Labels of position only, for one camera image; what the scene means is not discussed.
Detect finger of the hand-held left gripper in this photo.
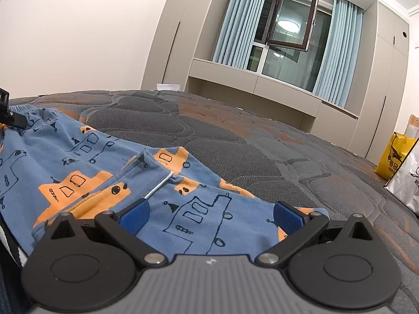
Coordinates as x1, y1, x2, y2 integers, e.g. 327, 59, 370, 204
0, 87, 29, 130

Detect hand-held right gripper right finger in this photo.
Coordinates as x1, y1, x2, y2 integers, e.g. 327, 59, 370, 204
256, 201, 392, 266

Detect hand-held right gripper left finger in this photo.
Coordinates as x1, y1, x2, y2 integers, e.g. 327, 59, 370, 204
33, 199, 168, 266

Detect blue pants with orange print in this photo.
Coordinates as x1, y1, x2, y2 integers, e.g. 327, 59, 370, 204
0, 106, 329, 259

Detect grey and orange quilted mattress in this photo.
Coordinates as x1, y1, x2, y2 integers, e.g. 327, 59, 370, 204
0, 90, 419, 314

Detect yellow shopping bag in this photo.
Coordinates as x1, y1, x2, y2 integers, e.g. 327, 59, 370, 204
375, 132, 418, 180

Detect white shopping bag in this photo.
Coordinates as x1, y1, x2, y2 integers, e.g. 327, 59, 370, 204
384, 144, 419, 218

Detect beige window cabinet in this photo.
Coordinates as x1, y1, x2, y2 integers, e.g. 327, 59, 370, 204
186, 58, 360, 134

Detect person's leg in jeans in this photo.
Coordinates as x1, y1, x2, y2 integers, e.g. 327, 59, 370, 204
0, 263, 33, 314

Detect wooden padded headboard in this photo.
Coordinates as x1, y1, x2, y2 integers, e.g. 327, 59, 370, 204
406, 114, 419, 139

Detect dark framed window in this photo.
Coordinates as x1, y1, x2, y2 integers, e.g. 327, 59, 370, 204
247, 0, 334, 93

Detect beige wardrobe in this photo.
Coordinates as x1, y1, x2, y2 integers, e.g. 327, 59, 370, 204
347, 0, 410, 164
141, 0, 241, 92

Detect light blue curtain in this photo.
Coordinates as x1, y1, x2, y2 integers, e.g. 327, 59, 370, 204
212, 0, 272, 68
312, 0, 364, 107

